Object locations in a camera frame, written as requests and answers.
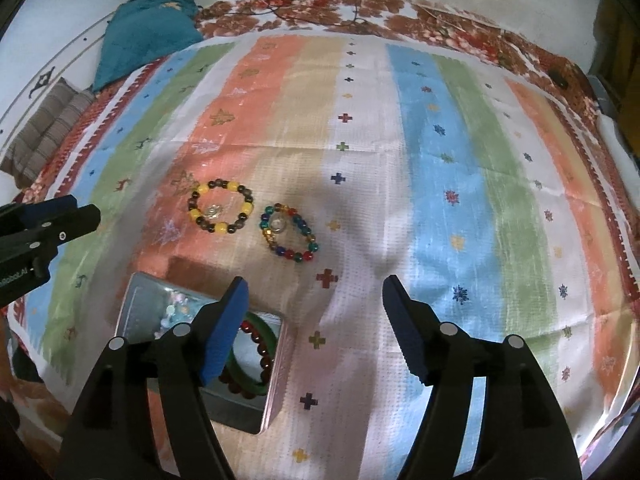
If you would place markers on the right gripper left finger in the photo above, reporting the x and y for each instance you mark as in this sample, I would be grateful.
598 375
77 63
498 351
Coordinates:
188 357

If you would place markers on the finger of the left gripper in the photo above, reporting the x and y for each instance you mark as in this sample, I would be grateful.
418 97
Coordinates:
43 242
20 217

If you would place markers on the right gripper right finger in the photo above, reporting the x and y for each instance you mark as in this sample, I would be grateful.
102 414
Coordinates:
446 359

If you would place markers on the green jade bangle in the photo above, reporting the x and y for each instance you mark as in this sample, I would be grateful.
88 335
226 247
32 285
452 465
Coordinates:
250 363

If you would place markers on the small silver charm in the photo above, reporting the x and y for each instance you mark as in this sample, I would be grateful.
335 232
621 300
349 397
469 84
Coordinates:
213 211

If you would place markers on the silver metal jewelry box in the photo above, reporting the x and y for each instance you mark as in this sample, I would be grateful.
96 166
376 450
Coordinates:
152 307

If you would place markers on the brown striped cushion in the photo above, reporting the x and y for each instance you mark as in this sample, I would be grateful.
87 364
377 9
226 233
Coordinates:
44 133

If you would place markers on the teal cloth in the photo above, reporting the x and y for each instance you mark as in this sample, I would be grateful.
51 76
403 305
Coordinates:
140 32

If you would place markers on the colourful striped blanket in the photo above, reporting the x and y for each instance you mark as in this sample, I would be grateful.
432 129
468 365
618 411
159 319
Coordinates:
340 161

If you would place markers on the floral red bedsheet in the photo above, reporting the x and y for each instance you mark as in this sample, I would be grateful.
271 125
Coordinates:
420 21

